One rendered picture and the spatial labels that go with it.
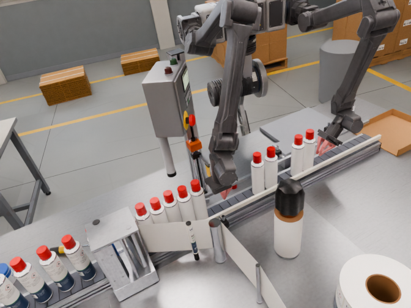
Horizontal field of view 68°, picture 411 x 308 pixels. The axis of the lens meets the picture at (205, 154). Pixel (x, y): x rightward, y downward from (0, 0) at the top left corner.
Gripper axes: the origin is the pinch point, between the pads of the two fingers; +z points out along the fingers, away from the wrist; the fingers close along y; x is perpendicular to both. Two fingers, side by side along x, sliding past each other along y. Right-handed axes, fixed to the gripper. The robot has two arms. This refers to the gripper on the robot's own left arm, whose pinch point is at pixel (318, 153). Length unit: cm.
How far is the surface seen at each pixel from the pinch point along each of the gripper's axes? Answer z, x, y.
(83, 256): 62, -82, 2
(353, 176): 1.6, 15.1, 11.2
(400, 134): -26, 47, 2
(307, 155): 2.7, -8.7, 1.6
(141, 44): 22, 96, -526
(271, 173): 15.0, -23.3, 2.6
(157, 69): -2, -81, -10
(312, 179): 11.2, -0.7, 5.2
